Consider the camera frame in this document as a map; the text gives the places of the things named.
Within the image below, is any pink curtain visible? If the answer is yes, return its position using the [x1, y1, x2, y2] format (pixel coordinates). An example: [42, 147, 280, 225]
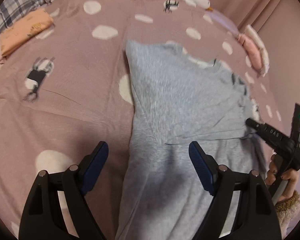
[199, 0, 288, 34]

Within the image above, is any folded pink garment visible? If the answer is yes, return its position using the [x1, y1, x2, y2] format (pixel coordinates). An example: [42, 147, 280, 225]
[237, 34, 262, 73]

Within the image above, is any folded white garment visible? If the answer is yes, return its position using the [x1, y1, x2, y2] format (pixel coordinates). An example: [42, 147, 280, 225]
[244, 25, 270, 76]

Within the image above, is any person right hand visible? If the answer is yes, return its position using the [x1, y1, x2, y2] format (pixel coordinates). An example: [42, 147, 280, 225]
[265, 154, 300, 204]

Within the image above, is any grey New York sweatshirt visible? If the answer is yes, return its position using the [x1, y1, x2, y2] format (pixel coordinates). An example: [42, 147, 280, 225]
[116, 41, 266, 239]

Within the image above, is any pink polka dot duvet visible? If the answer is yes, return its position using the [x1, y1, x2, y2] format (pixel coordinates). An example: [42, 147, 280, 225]
[0, 0, 281, 239]

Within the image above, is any folded orange garment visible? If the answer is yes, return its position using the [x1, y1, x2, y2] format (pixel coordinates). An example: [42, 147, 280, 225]
[0, 9, 53, 59]

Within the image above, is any brown fuzzy sleeve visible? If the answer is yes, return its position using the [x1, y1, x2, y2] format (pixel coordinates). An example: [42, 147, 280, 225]
[275, 190, 300, 239]

